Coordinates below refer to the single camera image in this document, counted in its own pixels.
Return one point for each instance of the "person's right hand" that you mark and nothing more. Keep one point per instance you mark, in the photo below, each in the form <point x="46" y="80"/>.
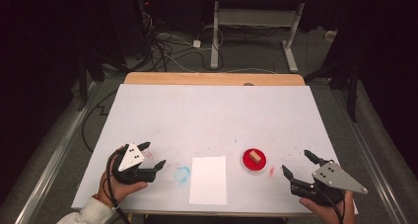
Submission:
<point x="328" y="215"/>

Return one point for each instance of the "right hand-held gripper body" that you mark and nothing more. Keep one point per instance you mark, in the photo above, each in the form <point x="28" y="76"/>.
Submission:
<point x="335" y="179"/>

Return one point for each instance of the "red ink pad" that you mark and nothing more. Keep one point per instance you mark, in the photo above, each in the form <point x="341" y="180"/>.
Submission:
<point x="247" y="164"/>

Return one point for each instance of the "white power adapter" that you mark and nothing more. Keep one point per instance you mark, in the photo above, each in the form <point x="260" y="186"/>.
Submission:
<point x="196" y="43"/>

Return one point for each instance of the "white metal desk frame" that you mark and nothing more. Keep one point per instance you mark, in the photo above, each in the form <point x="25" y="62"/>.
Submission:
<point x="214" y="36"/>

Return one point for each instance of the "metal floor rail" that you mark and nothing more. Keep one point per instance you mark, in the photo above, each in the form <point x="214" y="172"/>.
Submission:
<point x="55" y="155"/>
<point x="371" y="158"/>

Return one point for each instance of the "wooden table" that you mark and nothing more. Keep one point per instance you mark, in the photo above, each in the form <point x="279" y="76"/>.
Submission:
<point x="213" y="78"/>

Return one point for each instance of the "wooden stamp block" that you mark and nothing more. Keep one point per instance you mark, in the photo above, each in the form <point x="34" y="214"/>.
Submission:
<point x="255" y="156"/>

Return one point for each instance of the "white paper sheet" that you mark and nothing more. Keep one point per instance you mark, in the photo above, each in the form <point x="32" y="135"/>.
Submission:
<point x="208" y="181"/>

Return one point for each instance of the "black stand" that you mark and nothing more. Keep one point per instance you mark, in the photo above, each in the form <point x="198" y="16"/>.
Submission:
<point x="83" y="86"/>
<point x="352" y="86"/>

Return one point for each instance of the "person's left hand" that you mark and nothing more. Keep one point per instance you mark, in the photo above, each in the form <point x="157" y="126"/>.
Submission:
<point x="121" y="190"/>

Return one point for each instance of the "white power strip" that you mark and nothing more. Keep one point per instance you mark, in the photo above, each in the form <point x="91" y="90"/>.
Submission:
<point x="330" y="35"/>

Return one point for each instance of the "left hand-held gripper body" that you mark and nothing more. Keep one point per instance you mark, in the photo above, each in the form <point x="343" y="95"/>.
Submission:
<point x="130" y="158"/>

